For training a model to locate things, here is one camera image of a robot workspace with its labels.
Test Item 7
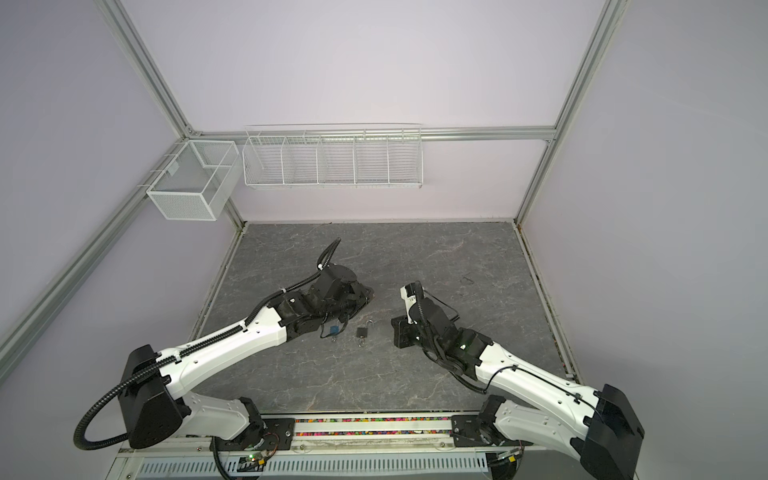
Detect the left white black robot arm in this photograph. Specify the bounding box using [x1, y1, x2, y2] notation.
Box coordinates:
[73, 240, 373, 451]

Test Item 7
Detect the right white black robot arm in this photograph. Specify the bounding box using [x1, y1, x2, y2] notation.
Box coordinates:
[392, 282, 645, 479]

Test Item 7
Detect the white mesh box basket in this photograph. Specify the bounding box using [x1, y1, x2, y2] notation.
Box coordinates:
[147, 140, 242, 221]

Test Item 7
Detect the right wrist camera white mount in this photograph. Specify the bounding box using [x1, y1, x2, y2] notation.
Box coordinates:
[400, 281, 423, 324]

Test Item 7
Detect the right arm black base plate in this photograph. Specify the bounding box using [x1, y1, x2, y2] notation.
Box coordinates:
[450, 415, 532, 447]

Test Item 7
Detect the white vented cable duct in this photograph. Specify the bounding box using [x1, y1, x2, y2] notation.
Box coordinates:
[133, 452, 490, 479]

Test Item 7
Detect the white wire shelf basket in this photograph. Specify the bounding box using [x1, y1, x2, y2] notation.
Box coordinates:
[241, 123, 424, 188]

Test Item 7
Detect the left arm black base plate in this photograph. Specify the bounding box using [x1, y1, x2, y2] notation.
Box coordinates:
[210, 417, 296, 452]

